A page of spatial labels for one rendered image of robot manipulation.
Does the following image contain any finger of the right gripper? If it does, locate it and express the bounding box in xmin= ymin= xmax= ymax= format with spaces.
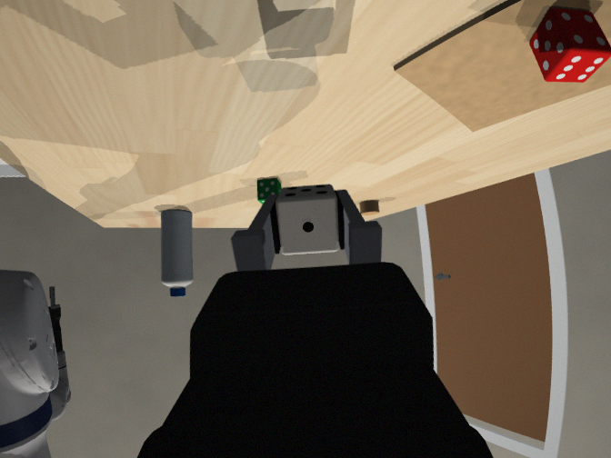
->
xmin=49 ymin=286 xmax=60 ymax=309

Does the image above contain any brown square mat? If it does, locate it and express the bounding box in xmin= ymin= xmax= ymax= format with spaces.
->
xmin=394 ymin=0 xmax=611 ymax=132

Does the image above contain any brown cylinder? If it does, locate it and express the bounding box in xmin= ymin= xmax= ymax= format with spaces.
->
xmin=359 ymin=200 xmax=379 ymax=215

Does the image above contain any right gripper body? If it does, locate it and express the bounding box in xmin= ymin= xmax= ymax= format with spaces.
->
xmin=48 ymin=307 xmax=66 ymax=367

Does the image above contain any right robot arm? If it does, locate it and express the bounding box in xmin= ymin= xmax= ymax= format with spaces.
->
xmin=0 ymin=270 xmax=71 ymax=458

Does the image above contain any red die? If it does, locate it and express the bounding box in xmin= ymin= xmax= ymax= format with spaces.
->
xmin=529 ymin=8 xmax=611 ymax=83

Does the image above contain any green die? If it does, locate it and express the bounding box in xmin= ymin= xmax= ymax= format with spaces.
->
xmin=257 ymin=178 xmax=282 ymax=204

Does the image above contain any grey plastic bottle with blue cap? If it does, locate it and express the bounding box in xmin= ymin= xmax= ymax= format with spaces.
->
xmin=161 ymin=210 xmax=194 ymax=296

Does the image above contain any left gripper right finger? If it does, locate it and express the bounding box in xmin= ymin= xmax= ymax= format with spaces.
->
xmin=335 ymin=189 xmax=382 ymax=264

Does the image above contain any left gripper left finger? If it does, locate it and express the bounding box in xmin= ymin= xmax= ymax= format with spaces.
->
xmin=231 ymin=194 xmax=281 ymax=272

